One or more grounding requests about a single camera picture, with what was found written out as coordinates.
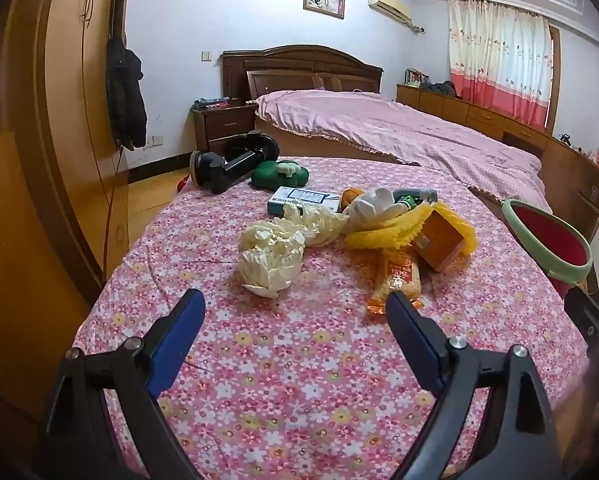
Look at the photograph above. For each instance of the white and red curtain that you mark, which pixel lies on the white and red curtain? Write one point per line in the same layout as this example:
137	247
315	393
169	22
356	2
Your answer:
499	60

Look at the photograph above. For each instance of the orange ball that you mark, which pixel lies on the orange ball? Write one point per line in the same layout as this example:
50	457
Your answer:
352	197

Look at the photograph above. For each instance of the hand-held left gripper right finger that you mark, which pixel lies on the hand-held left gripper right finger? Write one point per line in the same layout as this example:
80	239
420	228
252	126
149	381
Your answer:
414	345

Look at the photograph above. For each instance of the books on nightstand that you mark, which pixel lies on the books on nightstand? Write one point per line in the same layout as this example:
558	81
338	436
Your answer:
210	103

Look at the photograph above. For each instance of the green plush toy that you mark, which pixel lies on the green plush toy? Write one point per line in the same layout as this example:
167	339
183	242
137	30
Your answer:
279	175

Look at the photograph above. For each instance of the orange snack packet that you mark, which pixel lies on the orange snack packet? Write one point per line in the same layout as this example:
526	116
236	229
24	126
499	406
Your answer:
397	280

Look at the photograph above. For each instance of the wall air conditioner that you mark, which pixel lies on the wall air conditioner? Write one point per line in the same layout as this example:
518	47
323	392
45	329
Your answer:
389	6

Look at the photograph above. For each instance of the small white plastic bag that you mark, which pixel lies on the small white plastic bag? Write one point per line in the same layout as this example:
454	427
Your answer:
319	225

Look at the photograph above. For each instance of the green and grey toy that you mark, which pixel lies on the green and grey toy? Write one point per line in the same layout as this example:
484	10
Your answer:
417	196

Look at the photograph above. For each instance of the dark wooden nightstand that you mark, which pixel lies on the dark wooden nightstand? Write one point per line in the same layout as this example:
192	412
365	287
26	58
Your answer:
224	125

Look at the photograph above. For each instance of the yellow foam fruit net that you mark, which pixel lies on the yellow foam fruit net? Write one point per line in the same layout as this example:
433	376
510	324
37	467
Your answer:
379	237

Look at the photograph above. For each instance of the wooden wardrobe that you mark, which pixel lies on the wooden wardrobe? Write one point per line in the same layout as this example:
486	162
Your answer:
29	160

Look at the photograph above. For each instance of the red bin with green rim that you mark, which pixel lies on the red bin with green rim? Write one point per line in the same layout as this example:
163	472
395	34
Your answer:
549	240

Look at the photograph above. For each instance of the black handheld massager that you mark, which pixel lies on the black handheld massager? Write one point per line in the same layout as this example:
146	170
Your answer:
229	165

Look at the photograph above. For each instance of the pink floral bed sheet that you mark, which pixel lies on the pink floral bed sheet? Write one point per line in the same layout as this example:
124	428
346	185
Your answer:
279	385

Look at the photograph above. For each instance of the orange cardboard box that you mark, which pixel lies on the orange cardboard box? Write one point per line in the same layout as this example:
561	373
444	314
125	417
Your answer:
439	245

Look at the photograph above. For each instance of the dark wooden headboard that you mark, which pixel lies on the dark wooden headboard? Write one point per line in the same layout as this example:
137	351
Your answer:
299	67

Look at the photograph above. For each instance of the large white paper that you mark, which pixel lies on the large white paper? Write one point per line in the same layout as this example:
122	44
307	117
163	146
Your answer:
269	260

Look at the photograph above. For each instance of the white wall socket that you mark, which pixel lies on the white wall socket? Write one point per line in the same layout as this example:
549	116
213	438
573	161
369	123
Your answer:
154	141

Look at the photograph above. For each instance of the black hanging jacket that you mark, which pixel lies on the black hanging jacket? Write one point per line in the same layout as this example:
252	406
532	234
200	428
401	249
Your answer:
127	95

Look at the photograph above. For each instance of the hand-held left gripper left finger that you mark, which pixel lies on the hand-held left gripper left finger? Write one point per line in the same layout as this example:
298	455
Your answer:
177	345

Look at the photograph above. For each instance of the wooden cabinet row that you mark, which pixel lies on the wooden cabinet row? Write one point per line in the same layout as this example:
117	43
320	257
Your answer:
569	175

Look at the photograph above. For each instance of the pink checked quilt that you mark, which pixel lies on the pink checked quilt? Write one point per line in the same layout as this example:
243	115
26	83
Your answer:
404	135

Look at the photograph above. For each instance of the blue and white medicine box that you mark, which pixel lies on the blue and white medicine box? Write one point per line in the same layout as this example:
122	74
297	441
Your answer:
302	199

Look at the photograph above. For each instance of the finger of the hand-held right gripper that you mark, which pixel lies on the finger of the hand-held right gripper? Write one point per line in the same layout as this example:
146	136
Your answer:
592	325

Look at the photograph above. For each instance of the small black device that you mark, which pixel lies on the small black device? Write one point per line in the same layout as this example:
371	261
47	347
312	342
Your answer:
565	137

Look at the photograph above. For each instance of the dark clothes pile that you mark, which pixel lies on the dark clothes pile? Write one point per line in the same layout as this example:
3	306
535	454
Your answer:
442	88

